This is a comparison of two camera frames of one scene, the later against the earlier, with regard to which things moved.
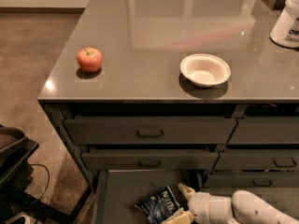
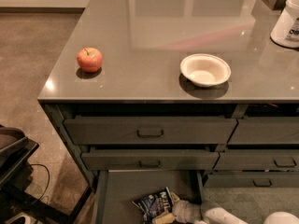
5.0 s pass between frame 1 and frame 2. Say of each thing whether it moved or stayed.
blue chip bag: moved
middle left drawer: stayed
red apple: stayed
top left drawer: stayed
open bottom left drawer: stayed
